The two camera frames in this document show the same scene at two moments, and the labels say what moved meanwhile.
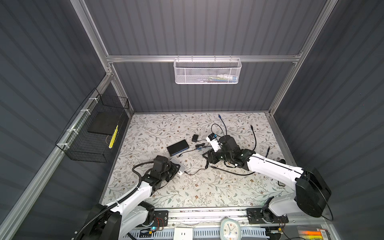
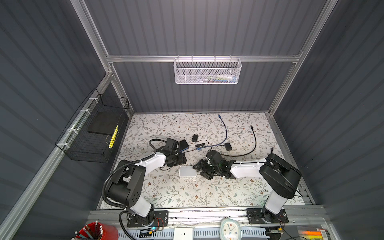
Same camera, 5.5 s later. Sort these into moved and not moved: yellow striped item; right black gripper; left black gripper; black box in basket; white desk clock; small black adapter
Moved: left black gripper; right black gripper
Not moved: yellow striped item; white desk clock; small black adapter; black box in basket
